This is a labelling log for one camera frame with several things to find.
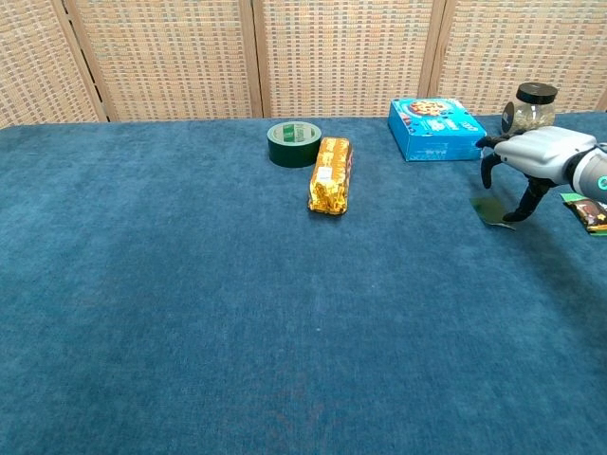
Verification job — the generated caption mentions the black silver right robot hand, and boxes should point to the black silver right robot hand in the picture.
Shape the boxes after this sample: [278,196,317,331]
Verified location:
[475,125,598,224]

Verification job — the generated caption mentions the small green wrapper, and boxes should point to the small green wrapper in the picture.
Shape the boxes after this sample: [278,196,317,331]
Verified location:
[469,194,517,231]

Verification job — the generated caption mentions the green tape roll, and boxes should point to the green tape roll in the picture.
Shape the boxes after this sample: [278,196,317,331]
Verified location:
[267,120,323,169]

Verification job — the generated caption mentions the glass jar black lid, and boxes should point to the glass jar black lid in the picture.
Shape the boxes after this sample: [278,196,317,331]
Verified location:
[501,82,560,136]

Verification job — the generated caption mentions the green snack packet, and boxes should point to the green snack packet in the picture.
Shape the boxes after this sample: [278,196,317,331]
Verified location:
[559,191,607,237]

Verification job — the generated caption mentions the brown chocolate bar wrapper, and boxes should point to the brown chocolate bar wrapper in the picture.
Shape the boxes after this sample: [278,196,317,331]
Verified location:
[562,198,607,233]

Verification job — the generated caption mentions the blue cookie box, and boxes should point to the blue cookie box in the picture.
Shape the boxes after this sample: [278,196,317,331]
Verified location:
[387,97,488,163]

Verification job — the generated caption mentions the woven folding screen panel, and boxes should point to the woven folding screen panel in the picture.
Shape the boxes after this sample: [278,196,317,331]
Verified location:
[0,0,111,130]
[239,0,448,119]
[50,0,264,124]
[428,0,607,118]

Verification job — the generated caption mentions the gold foil biscuit package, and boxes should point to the gold foil biscuit package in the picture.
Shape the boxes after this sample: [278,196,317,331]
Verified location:
[307,136,355,217]

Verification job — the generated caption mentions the blue carpet table mat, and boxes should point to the blue carpet table mat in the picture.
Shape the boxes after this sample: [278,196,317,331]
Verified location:
[0,112,607,455]

